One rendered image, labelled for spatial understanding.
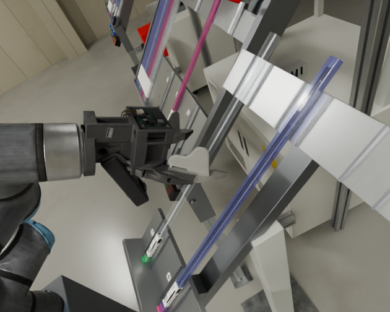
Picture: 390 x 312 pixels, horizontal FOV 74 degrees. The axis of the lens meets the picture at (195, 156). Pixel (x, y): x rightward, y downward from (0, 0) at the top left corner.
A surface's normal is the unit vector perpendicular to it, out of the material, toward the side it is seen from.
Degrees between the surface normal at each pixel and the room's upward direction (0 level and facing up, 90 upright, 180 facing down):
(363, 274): 0
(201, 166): 75
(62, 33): 90
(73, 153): 66
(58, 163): 80
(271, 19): 90
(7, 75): 90
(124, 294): 0
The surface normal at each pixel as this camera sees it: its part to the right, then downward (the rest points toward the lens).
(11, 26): 0.54, 0.50
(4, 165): 0.45, 0.36
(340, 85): -0.29, -0.65
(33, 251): 0.87, -0.14
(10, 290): 0.75, -0.29
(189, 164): -0.07, 0.54
